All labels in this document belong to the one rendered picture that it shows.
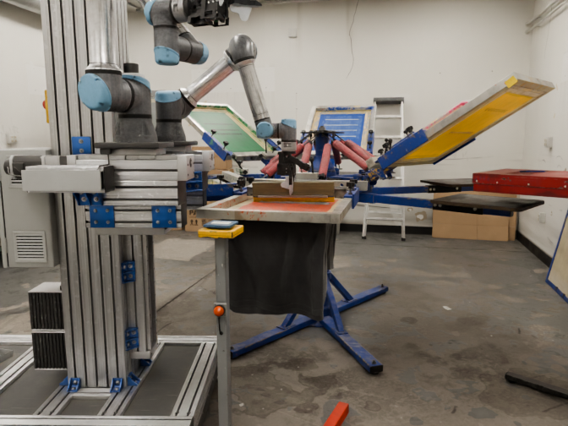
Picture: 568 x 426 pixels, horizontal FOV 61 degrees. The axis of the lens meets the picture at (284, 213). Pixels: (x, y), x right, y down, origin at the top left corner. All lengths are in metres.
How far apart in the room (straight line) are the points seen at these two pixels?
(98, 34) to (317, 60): 5.13
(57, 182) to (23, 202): 0.39
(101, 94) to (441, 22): 5.45
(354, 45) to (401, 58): 0.63
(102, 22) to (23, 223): 0.86
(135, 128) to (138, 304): 0.78
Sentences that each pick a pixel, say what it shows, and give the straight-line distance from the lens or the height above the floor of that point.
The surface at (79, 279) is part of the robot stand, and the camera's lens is 2.20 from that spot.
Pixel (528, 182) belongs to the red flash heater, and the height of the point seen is 1.07.
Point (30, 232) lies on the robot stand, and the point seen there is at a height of 0.91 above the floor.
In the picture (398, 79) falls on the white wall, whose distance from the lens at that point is 6.58.
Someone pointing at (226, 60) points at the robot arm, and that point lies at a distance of 2.41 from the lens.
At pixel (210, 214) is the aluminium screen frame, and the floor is 0.97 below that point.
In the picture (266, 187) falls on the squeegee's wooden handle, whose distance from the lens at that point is 2.41.
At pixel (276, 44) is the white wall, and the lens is 6.85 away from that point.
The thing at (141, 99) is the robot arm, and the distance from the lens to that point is 1.82.
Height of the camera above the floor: 1.28
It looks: 9 degrees down
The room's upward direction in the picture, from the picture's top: straight up
